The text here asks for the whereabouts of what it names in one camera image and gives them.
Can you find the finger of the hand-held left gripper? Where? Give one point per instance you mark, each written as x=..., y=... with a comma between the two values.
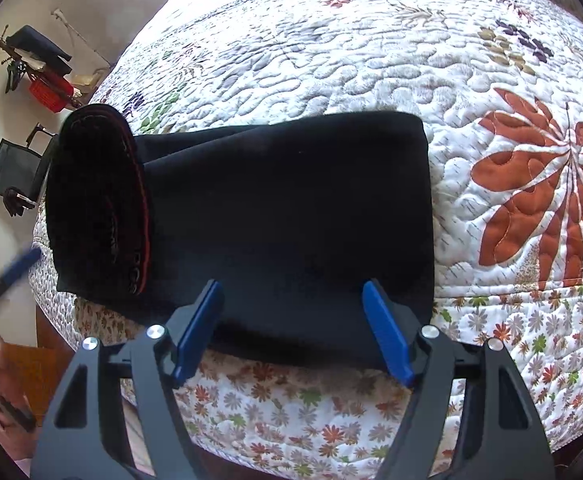
x=20, y=266

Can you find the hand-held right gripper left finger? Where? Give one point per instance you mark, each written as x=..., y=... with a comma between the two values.
x=196, y=330

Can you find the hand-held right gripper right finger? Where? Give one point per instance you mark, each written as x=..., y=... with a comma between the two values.
x=386, y=330

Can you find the black pants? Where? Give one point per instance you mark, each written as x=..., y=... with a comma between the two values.
x=281, y=210

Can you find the black mesh chair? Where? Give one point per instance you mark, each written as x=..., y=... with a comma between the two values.
x=11, y=165

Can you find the red basket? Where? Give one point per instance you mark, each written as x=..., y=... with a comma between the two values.
x=49, y=92

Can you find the dark hanging clothing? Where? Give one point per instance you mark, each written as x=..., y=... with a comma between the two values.
x=39, y=47

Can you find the wooden coat rack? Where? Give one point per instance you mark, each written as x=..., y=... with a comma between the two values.
x=1, y=45

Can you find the white walking cane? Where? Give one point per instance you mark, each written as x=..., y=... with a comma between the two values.
x=79, y=37

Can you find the floral quilted bedspread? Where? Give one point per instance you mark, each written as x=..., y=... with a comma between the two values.
x=321, y=60

